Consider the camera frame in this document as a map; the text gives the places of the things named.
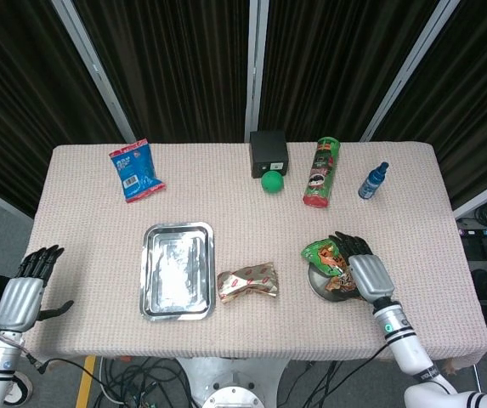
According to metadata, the pink woven tablecloth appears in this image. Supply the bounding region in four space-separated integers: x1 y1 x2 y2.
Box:
15 141 487 366

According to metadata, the white partition post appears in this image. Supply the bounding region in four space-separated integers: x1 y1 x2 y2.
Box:
243 0 269 144
50 0 137 144
360 0 456 144

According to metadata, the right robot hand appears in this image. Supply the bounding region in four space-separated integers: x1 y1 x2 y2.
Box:
329 231 396 303

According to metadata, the orange green snack bag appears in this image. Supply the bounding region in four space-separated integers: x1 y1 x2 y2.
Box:
300 237 365 301

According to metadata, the black white shoe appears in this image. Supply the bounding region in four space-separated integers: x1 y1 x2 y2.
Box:
3 372 34 405

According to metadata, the rectangular steel tray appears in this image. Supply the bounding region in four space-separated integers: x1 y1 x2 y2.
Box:
139 221 217 322

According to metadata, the green chips can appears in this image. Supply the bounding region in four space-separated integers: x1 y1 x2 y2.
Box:
302 136 342 209

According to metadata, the blue red snack bag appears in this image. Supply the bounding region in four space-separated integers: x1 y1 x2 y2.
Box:
108 138 167 204

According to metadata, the blue spray bottle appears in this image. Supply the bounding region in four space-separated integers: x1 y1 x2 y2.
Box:
357 161 390 200

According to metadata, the small metal bowl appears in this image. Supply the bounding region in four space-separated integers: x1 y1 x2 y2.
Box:
306 263 365 303

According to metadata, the dark pleated curtain panel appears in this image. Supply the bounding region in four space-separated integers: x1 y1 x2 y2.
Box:
71 0 255 144
0 0 125 218
259 0 442 144
372 0 487 209

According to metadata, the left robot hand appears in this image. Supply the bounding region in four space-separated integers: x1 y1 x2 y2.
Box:
0 245 76 333

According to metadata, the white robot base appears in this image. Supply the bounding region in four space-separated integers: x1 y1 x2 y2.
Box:
174 356 291 408

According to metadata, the black cardboard box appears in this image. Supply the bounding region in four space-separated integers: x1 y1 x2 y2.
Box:
249 130 290 179

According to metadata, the gold foil snack bag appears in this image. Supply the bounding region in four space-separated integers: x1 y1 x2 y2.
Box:
216 262 279 306

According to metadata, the green ball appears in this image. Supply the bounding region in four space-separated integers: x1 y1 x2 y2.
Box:
260 170 286 196

